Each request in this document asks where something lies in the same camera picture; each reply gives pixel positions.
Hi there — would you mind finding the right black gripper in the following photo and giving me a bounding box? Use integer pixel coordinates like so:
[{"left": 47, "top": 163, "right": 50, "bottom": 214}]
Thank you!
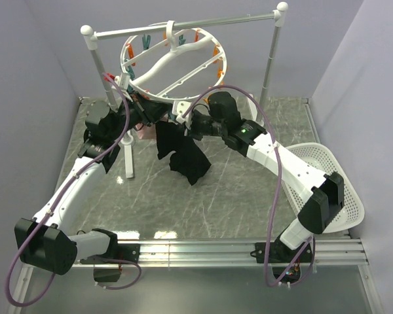
[{"left": 176, "top": 111, "right": 226, "bottom": 141}]

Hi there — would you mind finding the white drying rack frame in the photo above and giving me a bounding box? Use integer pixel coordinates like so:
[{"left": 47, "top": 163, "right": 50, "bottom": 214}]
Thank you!
[{"left": 80, "top": 1, "right": 289, "bottom": 179}]

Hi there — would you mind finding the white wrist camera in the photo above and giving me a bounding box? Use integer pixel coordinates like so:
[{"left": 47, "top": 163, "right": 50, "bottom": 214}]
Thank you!
[
  {"left": 103, "top": 73, "right": 134, "bottom": 101},
  {"left": 172, "top": 100, "right": 192, "bottom": 128}
]

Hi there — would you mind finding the white perforated plastic basket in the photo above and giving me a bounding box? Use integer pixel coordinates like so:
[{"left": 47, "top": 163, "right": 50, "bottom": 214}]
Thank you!
[{"left": 287, "top": 143, "right": 365, "bottom": 234}]

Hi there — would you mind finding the black underwear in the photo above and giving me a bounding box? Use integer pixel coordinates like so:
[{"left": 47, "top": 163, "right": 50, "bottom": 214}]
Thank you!
[{"left": 155, "top": 121, "right": 212, "bottom": 186}]

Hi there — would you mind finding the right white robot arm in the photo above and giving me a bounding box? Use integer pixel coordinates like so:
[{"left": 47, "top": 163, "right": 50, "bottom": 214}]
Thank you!
[{"left": 179, "top": 87, "right": 345, "bottom": 262}]

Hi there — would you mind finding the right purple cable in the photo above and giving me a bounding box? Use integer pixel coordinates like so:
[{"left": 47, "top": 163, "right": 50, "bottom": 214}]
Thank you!
[{"left": 182, "top": 85, "right": 315, "bottom": 288}]

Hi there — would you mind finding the white round clip hanger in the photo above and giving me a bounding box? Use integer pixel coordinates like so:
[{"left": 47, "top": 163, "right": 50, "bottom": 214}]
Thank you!
[{"left": 118, "top": 20, "right": 228, "bottom": 101}]

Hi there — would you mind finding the pink underwear on hanger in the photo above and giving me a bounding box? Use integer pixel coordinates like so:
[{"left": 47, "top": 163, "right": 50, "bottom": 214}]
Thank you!
[{"left": 134, "top": 124, "right": 157, "bottom": 140}]

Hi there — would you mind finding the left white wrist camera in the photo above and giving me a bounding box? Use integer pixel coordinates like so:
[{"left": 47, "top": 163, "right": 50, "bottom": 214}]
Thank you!
[{"left": 103, "top": 73, "right": 134, "bottom": 101}]

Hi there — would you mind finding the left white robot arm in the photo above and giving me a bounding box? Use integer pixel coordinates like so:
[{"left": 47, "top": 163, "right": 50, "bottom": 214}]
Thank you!
[{"left": 14, "top": 93, "right": 172, "bottom": 275}]

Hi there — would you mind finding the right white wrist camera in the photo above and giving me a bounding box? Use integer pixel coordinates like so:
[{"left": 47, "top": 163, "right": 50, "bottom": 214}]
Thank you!
[{"left": 172, "top": 100, "right": 192, "bottom": 128}]

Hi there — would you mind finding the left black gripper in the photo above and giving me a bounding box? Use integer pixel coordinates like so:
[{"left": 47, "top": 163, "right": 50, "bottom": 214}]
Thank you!
[{"left": 108, "top": 90, "right": 174, "bottom": 141}]

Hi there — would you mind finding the aluminium mounting rail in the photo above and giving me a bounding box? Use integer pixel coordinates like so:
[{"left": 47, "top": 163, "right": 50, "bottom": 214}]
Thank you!
[{"left": 22, "top": 237, "right": 369, "bottom": 268}]

